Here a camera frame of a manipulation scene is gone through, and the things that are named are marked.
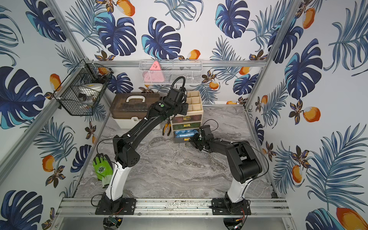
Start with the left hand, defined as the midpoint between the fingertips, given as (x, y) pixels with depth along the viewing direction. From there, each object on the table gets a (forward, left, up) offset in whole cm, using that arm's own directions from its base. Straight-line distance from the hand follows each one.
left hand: (185, 103), depth 86 cm
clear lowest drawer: (-12, +1, -22) cm, 25 cm away
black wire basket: (+2, +65, +2) cm, 65 cm away
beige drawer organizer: (-6, 0, -14) cm, 15 cm away
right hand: (-11, -4, -23) cm, 26 cm away
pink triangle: (+16, +21, +8) cm, 27 cm away
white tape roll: (-1, +52, +9) cm, 53 cm away
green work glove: (-34, +47, -26) cm, 63 cm away
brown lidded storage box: (+3, +39, -12) cm, 41 cm away
